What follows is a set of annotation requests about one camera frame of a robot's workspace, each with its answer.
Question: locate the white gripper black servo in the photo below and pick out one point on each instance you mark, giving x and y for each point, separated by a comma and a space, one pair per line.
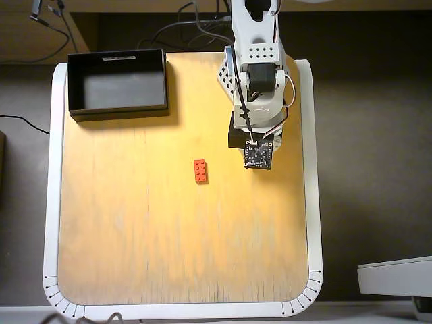
236, 139

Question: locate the red lego block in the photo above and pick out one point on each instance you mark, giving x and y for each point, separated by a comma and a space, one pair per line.
200, 171

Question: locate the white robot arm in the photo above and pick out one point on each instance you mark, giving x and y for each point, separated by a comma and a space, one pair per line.
256, 30

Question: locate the black rectangular bin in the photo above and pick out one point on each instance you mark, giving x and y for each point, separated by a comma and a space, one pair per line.
118, 91

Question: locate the wooden tray white rim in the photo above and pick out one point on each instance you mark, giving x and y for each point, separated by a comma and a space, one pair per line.
135, 219

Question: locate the white device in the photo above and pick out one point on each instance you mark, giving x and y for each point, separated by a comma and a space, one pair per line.
391, 276

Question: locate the wooden desk board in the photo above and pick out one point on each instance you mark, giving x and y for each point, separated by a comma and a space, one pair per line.
17, 40

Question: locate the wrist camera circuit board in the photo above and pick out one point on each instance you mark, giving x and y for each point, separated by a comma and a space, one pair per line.
258, 155

